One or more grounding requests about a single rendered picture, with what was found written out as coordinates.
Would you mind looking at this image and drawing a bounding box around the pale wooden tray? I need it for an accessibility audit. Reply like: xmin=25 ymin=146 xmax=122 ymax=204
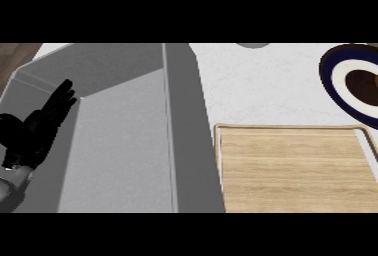
xmin=212 ymin=123 xmax=378 ymax=214

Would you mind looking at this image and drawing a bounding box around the brown wooden panel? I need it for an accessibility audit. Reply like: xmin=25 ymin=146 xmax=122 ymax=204
xmin=0 ymin=43 xmax=44 ymax=96

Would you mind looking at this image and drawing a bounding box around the large grey open cabinet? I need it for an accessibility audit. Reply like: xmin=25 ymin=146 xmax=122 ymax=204
xmin=0 ymin=43 xmax=227 ymax=214

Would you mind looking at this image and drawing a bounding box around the small grey round object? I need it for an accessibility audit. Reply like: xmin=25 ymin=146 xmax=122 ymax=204
xmin=234 ymin=43 xmax=271 ymax=50

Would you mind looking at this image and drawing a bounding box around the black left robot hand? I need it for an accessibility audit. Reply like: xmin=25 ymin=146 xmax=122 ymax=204
xmin=0 ymin=78 xmax=79 ymax=170

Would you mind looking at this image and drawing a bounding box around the navy and white plate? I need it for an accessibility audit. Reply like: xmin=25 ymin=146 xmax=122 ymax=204
xmin=317 ymin=43 xmax=378 ymax=130

